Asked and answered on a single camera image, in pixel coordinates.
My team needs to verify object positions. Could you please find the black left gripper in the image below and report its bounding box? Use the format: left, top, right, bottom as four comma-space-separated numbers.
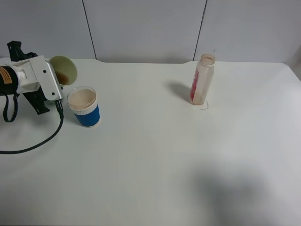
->
0, 40, 50, 115

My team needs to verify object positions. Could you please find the light green plastic cup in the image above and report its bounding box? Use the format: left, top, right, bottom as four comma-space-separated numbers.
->
49, 56, 78, 86

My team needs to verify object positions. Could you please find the clear plastic drink bottle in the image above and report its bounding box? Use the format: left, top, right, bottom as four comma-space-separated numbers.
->
190, 54, 215, 105

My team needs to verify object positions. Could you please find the blue sleeved paper cup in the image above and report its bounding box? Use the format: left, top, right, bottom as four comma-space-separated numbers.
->
67, 86, 101, 128

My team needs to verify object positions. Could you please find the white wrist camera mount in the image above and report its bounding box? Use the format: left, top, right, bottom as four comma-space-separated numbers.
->
5, 56, 63, 101

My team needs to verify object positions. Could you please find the black left camera cable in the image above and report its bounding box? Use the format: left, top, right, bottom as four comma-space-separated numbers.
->
0, 100, 65, 155

